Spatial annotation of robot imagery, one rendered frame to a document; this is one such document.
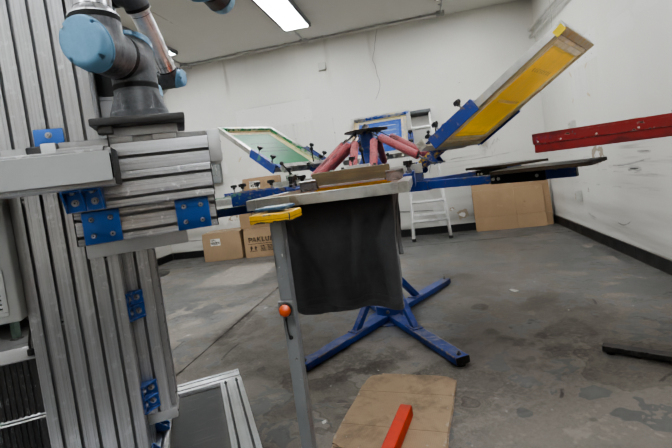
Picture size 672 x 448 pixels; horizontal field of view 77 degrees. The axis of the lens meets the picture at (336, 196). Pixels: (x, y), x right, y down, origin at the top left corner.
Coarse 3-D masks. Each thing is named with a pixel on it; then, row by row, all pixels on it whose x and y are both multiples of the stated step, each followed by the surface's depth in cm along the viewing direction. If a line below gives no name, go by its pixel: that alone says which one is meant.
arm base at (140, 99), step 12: (120, 84) 111; (132, 84) 111; (144, 84) 112; (156, 84) 116; (120, 96) 111; (132, 96) 110; (144, 96) 112; (156, 96) 115; (120, 108) 112; (132, 108) 110; (144, 108) 111; (156, 108) 113
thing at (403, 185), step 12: (396, 180) 215; (408, 180) 142; (288, 192) 190; (300, 192) 208; (312, 192) 149; (324, 192) 146; (336, 192) 145; (348, 192) 145; (360, 192) 144; (372, 192) 143; (384, 192) 142; (396, 192) 141; (252, 204) 152; (264, 204) 151; (276, 204) 150; (300, 204) 148
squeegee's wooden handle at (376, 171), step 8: (352, 168) 204; (360, 168) 202; (368, 168) 202; (376, 168) 201; (384, 168) 200; (312, 176) 208; (320, 176) 207; (328, 176) 206; (336, 176) 205; (344, 176) 204; (352, 176) 204; (360, 176) 203; (368, 176) 202; (376, 176) 201; (384, 176) 201; (320, 184) 207; (328, 184) 206
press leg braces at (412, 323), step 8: (408, 288) 309; (408, 296) 318; (416, 296) 315; (408, 304) 267; (360, 312) 271; (408, 312) 263; (360, 320) 266; (408, 320) 261; (360, 328) 266; (416, 328) 254
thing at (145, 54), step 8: (128, 32) 111; (136, 32) 112; (136, 40) 112; (144, 40) 113; (136, 48) 109; (144, 48) 113; (152, 48) 116; (144, 56) 112; (152, 56) 116; (136, 64) 109; (144, 64) 112; (152, 64) 115; (136, 72) 111; (144, 72) 113; (152, 72) 115; (112, 80) 112; (120, 80) 111; (128, 80) 111; (136, 80) 111; (144, 80) 112; (152, 80) 115
